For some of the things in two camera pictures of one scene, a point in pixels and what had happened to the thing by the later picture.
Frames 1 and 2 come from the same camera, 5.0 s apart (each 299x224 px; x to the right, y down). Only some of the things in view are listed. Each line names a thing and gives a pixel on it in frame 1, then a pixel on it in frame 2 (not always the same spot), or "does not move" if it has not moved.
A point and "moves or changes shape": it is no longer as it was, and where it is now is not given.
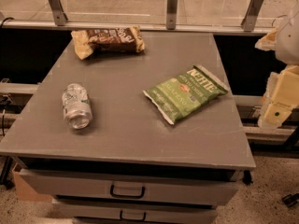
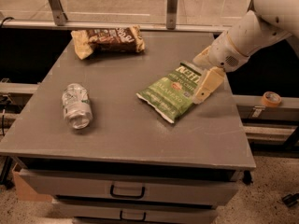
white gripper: (288, 44) → (223, 54)
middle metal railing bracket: (172, 6) does not move
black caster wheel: (291, 200) does not move
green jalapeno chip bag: (185, 92) moves or changes shape
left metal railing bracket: (58, 11) does not move
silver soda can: (77, 105) does not move
